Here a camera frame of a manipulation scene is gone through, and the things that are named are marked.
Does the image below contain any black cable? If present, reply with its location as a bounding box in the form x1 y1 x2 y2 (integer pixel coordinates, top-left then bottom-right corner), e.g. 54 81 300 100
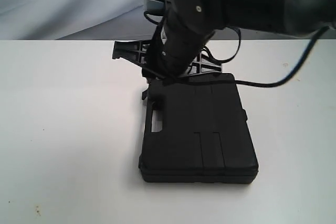
204 26 330 88

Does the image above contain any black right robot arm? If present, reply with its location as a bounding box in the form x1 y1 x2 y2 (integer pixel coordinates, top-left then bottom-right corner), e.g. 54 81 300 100
112 0 335 78

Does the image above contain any black plastic carrying case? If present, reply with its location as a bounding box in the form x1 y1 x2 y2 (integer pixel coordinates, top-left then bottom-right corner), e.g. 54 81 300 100
139 73 258 184

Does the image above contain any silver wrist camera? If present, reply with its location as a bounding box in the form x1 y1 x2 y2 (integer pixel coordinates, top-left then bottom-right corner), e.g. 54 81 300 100
143 0 169 16

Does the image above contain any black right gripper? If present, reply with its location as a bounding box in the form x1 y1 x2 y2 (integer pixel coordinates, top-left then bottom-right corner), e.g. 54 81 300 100
112 22 222 82

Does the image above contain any grey backdrop cloth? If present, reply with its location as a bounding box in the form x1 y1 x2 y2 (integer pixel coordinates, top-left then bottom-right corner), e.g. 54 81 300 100
0 0 336 40

